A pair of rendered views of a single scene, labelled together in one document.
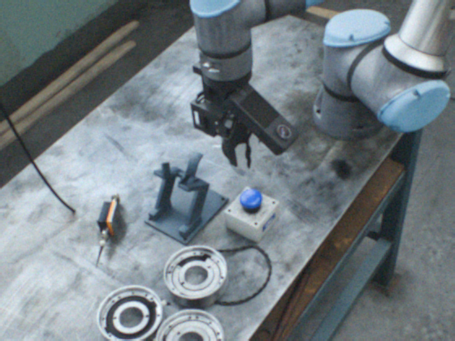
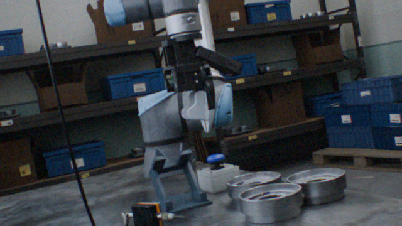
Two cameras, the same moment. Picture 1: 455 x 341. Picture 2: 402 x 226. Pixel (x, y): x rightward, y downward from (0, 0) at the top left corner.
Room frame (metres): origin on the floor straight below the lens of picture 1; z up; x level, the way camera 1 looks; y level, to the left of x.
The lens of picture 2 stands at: (0.28, 0.94, 1.04)
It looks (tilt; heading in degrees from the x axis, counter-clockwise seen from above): 4 degrees down; 295
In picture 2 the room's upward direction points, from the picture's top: 10 degrees counter-clockwise
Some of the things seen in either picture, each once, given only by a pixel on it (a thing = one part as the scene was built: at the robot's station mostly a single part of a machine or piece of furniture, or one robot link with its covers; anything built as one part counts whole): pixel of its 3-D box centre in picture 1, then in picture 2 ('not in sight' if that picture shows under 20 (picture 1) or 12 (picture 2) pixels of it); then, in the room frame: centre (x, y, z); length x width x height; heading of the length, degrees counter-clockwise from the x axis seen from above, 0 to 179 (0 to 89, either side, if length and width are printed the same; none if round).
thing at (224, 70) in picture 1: (224, 57); (184, 26); (0.74, -0.02, 1.16); 0.08 x 0.08 x 0.05
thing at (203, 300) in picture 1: (197, 278); (254, 188); (0.61, 0.07, 0.82); 0.10 x 0.10 x 0.04
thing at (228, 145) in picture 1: (233, 142); (206, 89); (0.72, -0.02, 1.02); 0.05 x 0.02 x 0.09; 138
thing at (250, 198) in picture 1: (251, 205); (217, 166); (0.73, -0.04, 0.85); 0.04 x 0.04 x 0.05
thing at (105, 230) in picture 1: (105, 229); (156, 216); (0.74, 0.22, 0.82); 0.17 x 0.02 x 0.04; 169
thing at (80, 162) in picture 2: not in sight; (73, 158); (3.20, -2.48, 0.56); 0.52 x 0.38 x 0.22; 46
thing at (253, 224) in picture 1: (253, 212); (218, 176); (0.74, -0.05, 0.82); 0.08 x 0.07 x 0.05; 139
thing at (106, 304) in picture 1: (132, 320); (271, 203); (0.55, 0.17, 0.82); 0.10 x 0.10 x 0.04
